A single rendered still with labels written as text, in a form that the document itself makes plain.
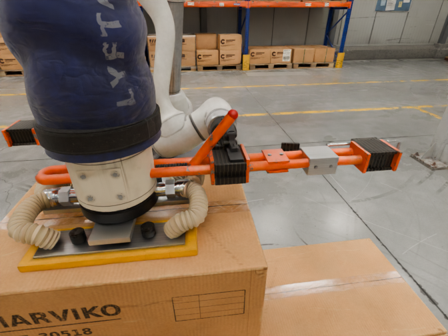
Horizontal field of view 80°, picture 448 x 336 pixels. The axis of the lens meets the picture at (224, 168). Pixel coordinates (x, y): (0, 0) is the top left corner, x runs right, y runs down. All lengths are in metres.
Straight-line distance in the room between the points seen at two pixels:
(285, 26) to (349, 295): 8.83
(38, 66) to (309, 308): 0.95
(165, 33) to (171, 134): 0.32
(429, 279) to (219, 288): 1.70
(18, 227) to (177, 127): 0.49
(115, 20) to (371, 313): 1.04
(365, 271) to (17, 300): 1.05
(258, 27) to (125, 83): 8.79
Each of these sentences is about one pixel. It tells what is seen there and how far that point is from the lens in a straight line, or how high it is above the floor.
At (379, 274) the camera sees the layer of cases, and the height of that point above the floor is 0.54.
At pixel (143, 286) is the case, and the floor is 0.94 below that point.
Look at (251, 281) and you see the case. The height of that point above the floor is 0.92.
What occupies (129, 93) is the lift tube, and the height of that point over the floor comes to 1.27.
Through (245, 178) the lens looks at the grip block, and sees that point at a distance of 0.58.
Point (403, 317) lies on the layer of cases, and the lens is 1.13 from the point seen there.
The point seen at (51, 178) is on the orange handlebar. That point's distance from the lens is 0.65.
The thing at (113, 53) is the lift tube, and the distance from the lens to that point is 0.47.
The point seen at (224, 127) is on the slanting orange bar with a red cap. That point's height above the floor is 1.18.
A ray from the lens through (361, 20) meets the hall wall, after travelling 10.54.
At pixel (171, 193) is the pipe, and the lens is 0.62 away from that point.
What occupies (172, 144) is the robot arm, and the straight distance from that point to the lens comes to 0.88.
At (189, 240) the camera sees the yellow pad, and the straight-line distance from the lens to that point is 0.58.
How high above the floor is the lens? 1.38
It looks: 30 degrees down
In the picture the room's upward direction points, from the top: straight up
